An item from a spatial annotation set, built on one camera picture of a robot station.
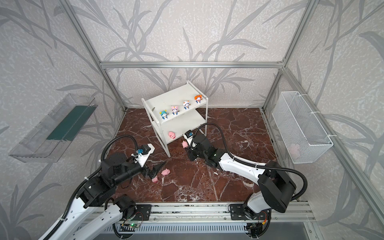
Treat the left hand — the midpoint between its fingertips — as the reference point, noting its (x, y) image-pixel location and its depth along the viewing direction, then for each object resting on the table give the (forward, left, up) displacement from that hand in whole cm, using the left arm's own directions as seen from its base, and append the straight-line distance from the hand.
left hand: (160, 151), depth 67 cm
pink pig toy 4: (-6, +7, -24) cm, 26 cm away
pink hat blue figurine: (+16, -6, +10) cm, 20 cm away
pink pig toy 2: (+9, -9, -10) cm, 16 cm away
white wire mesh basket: (+1, -61, +10) cm, 62 cm away
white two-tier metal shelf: (+30, -4, +6) cm, 31 cm away
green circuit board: (-27, +13, -25) cm, 39 cm away
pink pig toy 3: (-2, +1, -22) cm, 22 cm away
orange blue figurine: (+25, -17, +9) cm, 32 cm away
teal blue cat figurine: (+14, -1, +10) cm, 17 cm away
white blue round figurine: (+20, -11, +9) cm, 25 cm away
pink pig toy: (+14, -2, -8) cm, 17 cm away
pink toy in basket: (+4, -65, -5) cm, 65 cm away
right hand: (+11, -11, -11) cm, 19 cm away
